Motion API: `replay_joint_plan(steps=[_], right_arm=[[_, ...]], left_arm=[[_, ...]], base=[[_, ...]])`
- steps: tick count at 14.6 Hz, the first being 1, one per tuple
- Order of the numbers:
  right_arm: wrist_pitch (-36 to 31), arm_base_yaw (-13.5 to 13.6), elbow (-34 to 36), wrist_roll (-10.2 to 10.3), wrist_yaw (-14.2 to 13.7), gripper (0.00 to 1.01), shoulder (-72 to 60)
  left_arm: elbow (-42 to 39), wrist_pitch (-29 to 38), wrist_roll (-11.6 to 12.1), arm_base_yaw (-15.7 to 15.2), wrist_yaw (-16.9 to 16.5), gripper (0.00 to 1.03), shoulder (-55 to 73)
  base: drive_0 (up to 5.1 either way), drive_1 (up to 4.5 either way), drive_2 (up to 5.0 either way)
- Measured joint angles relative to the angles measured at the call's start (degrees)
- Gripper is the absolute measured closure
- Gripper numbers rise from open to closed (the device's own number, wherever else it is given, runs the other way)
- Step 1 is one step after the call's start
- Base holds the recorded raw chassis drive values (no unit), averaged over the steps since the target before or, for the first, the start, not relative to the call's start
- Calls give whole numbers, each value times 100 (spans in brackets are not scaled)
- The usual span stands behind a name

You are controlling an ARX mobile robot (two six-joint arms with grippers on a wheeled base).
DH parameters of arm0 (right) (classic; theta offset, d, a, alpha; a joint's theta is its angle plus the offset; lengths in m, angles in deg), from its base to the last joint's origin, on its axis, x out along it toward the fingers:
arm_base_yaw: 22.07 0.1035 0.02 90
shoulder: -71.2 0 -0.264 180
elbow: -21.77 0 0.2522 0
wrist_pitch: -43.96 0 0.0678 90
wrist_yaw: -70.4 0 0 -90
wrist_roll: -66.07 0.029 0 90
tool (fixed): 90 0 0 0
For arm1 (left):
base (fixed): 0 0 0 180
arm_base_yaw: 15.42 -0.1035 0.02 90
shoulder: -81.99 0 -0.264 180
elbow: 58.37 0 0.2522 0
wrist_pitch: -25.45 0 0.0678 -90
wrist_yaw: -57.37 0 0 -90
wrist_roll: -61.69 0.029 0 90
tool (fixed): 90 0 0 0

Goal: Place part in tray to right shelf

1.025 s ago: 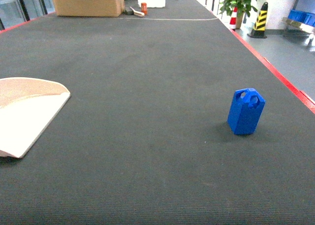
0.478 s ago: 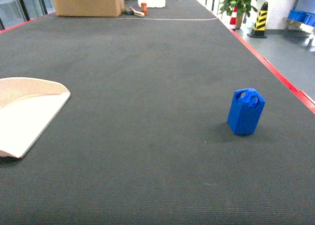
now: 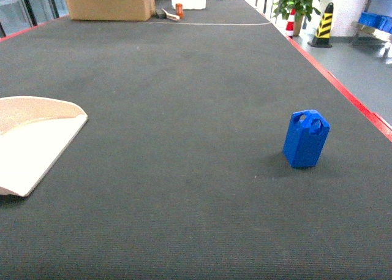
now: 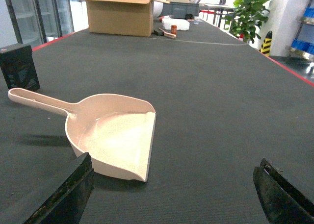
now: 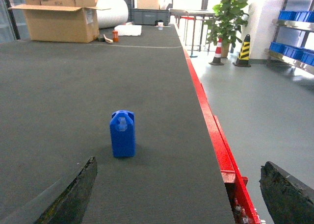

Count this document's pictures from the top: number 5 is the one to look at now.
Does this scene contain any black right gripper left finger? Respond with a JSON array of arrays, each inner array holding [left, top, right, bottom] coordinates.
[[0, 156, 98, 224]]

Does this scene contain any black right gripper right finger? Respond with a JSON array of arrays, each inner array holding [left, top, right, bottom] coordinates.
[[260, 161, 314, 224]]

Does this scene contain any blue plastic block part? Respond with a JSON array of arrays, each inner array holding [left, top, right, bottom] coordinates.
[[109, 110, 136, 158]]

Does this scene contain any steel shelf rack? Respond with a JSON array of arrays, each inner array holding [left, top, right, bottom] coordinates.
[[264, 0, 314, 74]]

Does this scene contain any yellow black traffic cone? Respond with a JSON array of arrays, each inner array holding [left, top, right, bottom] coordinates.
[[233, 34, 251, 67]]

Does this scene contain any red white traffic cone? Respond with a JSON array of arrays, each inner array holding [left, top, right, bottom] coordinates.
[[209, 38, 224, 66]]

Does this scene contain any orange can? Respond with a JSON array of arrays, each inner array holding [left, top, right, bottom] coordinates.
[[112, 30, 119, 42]]

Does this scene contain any large open cardboard box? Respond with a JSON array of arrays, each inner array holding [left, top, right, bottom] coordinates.
[[12, 0, 110, 43]]

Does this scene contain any white foam block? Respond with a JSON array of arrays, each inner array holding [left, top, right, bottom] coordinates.
[[114, 25, 142, 36]]

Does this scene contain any potted green plant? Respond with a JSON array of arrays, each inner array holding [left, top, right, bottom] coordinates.
[[204, 0, 249, 58]]

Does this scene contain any white foam roll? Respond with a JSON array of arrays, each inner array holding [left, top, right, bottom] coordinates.
[[96, 0, 129, 29]]

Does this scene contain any grey plastic crate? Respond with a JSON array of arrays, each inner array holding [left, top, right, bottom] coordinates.
[[131, 8, 170, 25]]

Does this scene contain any paper cup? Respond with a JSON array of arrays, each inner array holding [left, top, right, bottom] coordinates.
[[157, 22, 163, 30]]

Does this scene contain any red table frame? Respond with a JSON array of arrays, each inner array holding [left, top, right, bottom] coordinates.
[[174, 24, 262, 224]]

